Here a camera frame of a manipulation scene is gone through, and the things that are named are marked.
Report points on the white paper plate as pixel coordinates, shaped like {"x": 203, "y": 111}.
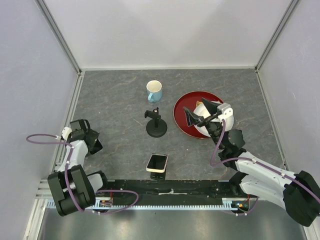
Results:
{"x": 202, "y": 111}

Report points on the dark phone with grey case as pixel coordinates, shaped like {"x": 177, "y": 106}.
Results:
{"x": 96, "y": 147}

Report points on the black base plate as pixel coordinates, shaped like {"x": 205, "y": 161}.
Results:
{"x": 179, "y": 192}

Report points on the blue mug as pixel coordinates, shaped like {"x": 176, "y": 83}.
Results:
{"x": 154, "y": 91}

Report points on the aluminium frame rail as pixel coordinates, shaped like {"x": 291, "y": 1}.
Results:
{"x": 43, "y": 191}

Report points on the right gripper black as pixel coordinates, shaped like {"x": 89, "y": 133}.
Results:
{"x": 192, "y": 118}

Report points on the black round-base phone holder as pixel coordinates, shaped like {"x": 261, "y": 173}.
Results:
{"x": 156, "y": 127}

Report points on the yellow item on tray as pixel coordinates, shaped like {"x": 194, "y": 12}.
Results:
{"x": 199, "y": 102}

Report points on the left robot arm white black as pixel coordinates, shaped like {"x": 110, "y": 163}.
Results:
{"x": 71, "y": 188}

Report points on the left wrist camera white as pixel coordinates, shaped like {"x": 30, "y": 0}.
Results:
{"x": 66, "y": 131}

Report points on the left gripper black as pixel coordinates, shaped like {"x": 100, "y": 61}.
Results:
{"x": 93, "y": 135}

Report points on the black folding phone stand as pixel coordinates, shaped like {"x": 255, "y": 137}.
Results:
{"x": 158, "y": 176}

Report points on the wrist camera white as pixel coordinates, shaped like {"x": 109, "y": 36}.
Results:
{"x": 224, "y": 111}
{"x": 66, "y": 131}

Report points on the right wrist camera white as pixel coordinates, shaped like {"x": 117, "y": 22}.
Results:
{"x": 224, "y": 111}

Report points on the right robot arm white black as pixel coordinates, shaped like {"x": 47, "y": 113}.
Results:
{"x": 297, "y": 193}

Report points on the grey slotted cable duct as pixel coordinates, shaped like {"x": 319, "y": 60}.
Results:
{"x": 224, "y": 206}

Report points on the red round tray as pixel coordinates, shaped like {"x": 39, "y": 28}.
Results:
{"x": 189, "y": 100}

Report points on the phone with beige case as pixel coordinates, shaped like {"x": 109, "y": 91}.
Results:
{"x": 157, "y": 163}

